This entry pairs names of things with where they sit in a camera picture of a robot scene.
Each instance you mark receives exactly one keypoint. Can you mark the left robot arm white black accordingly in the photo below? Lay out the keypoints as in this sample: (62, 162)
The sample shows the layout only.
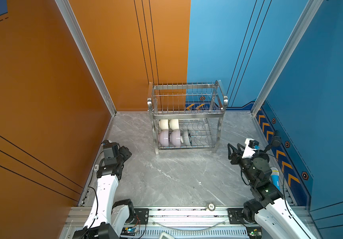
(107, 217)

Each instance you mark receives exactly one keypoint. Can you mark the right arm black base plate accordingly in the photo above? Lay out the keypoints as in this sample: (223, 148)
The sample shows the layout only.
(236, 216)

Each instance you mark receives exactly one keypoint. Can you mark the cream white bowl top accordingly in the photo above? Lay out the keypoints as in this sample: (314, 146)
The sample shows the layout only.
(163, 124)

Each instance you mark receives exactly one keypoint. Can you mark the green circuit board left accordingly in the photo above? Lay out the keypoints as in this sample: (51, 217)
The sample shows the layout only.
(129, 232)

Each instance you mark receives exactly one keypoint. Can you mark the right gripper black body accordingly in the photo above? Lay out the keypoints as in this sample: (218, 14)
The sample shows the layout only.
(238, 161)

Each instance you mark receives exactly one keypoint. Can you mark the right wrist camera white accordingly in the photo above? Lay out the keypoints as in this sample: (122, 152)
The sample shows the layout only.
(251, 147)

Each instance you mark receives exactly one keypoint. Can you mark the aluminium front rail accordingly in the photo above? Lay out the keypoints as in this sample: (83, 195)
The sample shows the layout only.
(185, 223)

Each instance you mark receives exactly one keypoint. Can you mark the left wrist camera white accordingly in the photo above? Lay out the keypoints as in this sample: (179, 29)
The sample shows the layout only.
(105, 142)

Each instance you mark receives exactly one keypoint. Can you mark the dark blue patterned bowl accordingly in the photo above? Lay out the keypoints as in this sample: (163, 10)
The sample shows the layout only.
(186, 138)

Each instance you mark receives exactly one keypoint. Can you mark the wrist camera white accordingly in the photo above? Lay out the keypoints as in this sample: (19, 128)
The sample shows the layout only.
(251, 147)
(105, 142)

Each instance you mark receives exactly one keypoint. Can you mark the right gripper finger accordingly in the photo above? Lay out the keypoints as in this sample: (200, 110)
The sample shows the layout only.
(239, 148)
(231, 150)

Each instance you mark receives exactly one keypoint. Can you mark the green circuit board right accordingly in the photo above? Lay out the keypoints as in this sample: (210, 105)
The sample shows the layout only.
(254, 232)

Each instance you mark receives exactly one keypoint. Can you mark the cream white bowl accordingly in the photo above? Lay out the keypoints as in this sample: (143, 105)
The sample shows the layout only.
(174, 124)
(163, 124)

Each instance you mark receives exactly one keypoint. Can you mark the blue toy microphone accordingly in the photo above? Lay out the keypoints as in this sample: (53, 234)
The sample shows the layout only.
(275, 177)

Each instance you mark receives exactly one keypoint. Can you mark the green circuit board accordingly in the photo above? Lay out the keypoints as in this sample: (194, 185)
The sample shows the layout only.
(254, 232)
(129, 232)

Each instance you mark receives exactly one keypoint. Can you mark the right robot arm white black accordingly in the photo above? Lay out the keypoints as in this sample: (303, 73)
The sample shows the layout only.
(269, 208)

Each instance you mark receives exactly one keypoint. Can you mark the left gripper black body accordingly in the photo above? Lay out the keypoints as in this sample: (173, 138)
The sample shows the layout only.
(124, 153)

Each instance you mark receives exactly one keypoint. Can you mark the small round silver knob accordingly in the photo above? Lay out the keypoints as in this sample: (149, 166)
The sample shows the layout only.
(211, 207)

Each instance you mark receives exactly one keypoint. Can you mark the black microphone stand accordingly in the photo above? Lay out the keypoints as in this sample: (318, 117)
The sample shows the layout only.
(274, 140)

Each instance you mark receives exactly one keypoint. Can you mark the lilac bowl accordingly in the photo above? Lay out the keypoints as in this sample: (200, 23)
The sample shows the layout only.
(175, 138)
(163, 138)

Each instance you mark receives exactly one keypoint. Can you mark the stainless steel dish rack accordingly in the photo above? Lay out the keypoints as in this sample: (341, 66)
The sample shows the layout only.
(200, 108)

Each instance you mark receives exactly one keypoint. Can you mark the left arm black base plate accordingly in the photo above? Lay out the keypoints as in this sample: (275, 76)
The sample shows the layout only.
(141, 216)

